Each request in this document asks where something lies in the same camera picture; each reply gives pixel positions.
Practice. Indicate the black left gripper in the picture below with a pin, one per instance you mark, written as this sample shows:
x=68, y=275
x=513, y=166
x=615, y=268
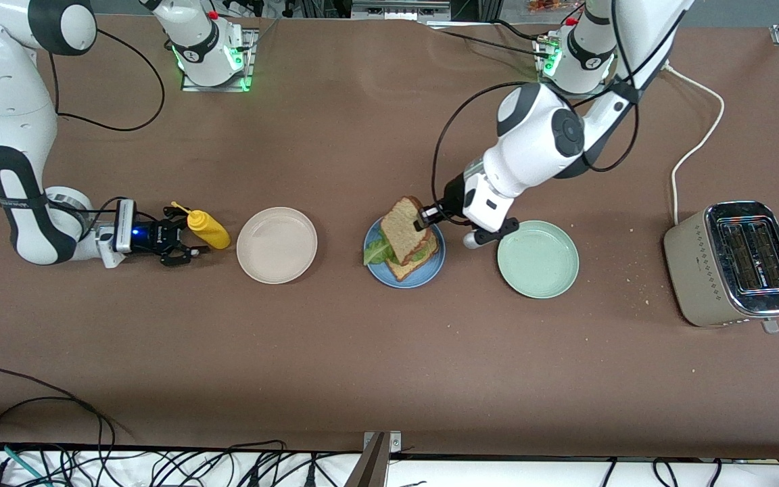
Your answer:
x=451, y=194

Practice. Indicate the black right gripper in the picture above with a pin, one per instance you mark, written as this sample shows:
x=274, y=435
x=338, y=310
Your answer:
x=157, y=236

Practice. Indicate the brown bread slice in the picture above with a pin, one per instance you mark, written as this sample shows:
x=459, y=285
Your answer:
x=403, y=230
x=413, y=270

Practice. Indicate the yellow squeeze bottle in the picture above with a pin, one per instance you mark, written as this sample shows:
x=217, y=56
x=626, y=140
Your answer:
x=210, y=230

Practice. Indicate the green lettuce leaf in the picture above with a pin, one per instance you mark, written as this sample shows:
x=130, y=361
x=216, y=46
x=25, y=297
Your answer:
x=376, y=253

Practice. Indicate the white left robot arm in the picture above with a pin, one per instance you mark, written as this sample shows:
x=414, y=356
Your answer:
x=538, y=149

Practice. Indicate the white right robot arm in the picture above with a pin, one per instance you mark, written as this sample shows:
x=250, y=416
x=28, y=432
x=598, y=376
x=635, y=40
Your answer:
x=4, y=81

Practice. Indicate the blue plate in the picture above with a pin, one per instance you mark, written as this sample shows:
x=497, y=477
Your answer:
x=379, y=276

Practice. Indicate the cream white plate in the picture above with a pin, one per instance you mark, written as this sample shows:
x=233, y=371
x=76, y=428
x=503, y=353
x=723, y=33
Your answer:
x=276, y=245

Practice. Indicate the green plate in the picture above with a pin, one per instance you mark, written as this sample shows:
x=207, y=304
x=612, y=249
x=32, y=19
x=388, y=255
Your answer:
x=538, y=264

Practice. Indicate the grey metal box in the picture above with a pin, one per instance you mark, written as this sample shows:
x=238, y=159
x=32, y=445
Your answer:
x=399, y=10

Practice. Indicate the orange snack packet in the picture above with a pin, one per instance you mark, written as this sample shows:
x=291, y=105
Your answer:
x=548, y=5

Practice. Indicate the beige chrome toaster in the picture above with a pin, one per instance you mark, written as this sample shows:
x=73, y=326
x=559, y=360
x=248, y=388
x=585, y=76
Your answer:
x=694, y=270

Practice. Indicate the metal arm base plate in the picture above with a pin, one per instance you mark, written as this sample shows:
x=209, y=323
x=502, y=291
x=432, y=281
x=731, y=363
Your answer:
x=542, y=96
x=251, y=67

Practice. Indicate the aluminium profile bracket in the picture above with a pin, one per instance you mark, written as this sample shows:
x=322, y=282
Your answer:
x=372, y=467

